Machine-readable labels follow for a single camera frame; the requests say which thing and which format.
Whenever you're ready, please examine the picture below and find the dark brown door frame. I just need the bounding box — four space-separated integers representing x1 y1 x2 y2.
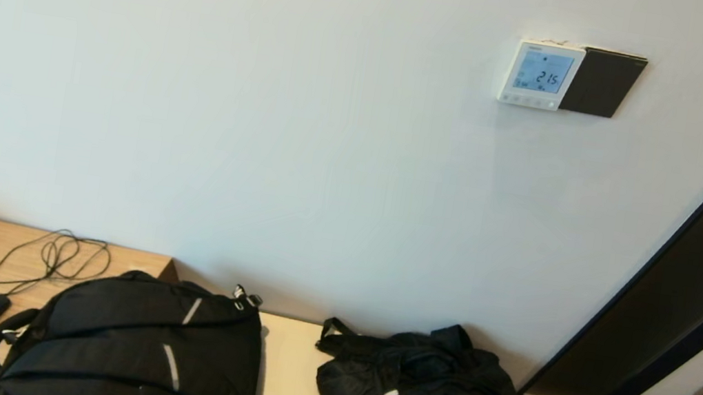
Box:
517 32 703 395

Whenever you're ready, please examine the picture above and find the white wall thermostat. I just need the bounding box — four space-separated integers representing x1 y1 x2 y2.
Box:
496 36 587 114

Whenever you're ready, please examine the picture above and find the large black backpack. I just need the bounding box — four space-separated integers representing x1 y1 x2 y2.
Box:
0 250 278 395

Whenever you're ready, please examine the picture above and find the thin black mouse cable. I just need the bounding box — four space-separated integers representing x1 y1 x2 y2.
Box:
0 220 115 318

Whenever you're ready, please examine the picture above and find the small crumpled black bag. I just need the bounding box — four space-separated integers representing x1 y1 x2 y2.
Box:
308 303 542 395

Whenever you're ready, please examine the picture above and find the dark brown wall switch panel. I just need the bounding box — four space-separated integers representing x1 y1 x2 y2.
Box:
558 44 649 123

